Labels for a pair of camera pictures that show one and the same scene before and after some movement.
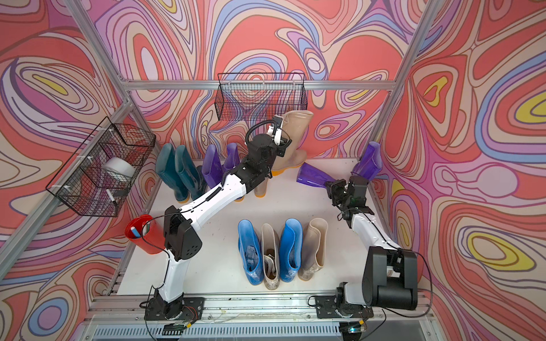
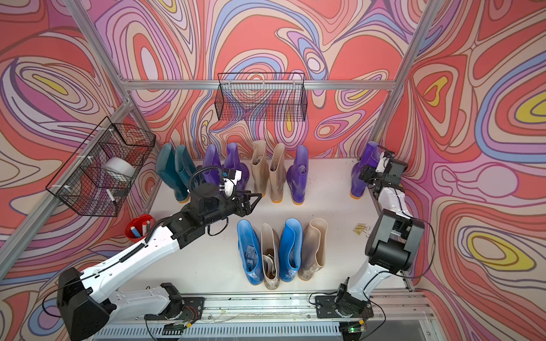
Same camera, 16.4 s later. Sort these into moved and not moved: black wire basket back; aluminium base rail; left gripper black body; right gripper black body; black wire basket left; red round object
Moved: right gripper black body; left gripper black body
Not moved: black wire basket back; aluminium base rail; red round object; black wire basket left
